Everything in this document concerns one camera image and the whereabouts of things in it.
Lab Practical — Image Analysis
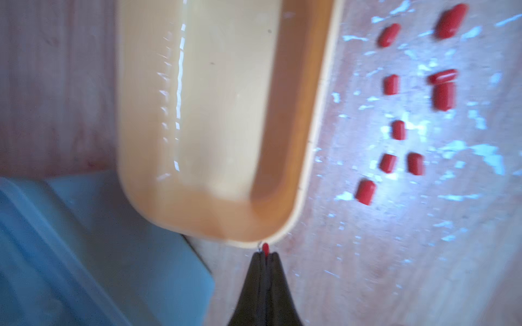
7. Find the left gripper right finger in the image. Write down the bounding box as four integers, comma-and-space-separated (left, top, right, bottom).
266, 252, 303, 326

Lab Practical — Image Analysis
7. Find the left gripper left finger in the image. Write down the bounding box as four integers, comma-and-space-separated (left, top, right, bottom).
228, 252, 267, 325

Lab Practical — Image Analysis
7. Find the red protection sleeve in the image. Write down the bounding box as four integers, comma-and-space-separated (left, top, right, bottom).
379, 153, 398, 174
355, 179, 377, 206
383, 74, 400, 96
391, 120, 406, 141
407, 152, 425, 176
434, 3, 469, 39
428, 69, 459, 85
432, 82, 456, 111
377, 23, 402, 48

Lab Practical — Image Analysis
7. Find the yellow plastic tray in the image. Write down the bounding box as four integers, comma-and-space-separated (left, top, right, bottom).
116, 1, 343, 248

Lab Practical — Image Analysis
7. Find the clear lidded storage container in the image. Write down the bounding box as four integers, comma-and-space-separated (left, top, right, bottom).
1, 172, 214, 325

